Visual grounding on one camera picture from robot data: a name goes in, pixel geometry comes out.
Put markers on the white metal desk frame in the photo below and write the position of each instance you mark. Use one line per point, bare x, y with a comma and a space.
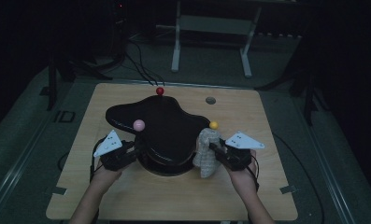
216, 25

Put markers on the person's right hand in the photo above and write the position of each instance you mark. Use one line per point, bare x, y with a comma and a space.
244, 179

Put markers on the pink ball knob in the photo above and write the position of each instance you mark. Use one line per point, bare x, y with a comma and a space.
139, 125

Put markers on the yellow ball knob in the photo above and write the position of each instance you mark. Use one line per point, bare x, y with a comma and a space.
213, 125

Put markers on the person's left hand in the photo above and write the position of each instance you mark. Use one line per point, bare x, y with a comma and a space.
105, 177

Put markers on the black wavy tray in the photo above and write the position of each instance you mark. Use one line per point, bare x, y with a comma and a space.
170, 130

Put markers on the dark equipment with red light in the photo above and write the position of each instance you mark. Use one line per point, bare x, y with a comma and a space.
120, 18

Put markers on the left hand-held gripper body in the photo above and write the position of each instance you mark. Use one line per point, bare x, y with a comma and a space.
110, 146

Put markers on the grey cloth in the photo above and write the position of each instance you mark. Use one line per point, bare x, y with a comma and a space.
205, 161

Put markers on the grey tape piece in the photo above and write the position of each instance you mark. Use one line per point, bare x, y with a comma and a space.
288, 189
58, 190

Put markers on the round grey table grommet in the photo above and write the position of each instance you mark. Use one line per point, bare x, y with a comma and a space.
210, 100

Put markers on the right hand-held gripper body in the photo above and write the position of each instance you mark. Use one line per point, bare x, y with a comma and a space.
240, 149

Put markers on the black tripod stand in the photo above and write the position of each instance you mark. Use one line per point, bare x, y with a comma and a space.
51, 87
309, 102

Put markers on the red ball knob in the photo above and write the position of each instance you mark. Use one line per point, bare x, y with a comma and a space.
159, 91

